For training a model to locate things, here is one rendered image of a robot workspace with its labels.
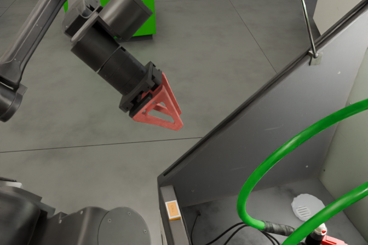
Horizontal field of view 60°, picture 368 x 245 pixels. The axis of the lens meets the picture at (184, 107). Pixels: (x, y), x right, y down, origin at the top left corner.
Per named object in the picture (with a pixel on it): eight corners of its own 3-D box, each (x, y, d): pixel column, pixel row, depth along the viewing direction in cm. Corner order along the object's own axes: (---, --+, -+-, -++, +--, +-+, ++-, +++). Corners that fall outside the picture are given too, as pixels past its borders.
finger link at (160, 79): (191, 98, 58) (153, 62, 55) (195, 114, 51) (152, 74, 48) (165, 122, 59) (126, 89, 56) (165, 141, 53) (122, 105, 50)
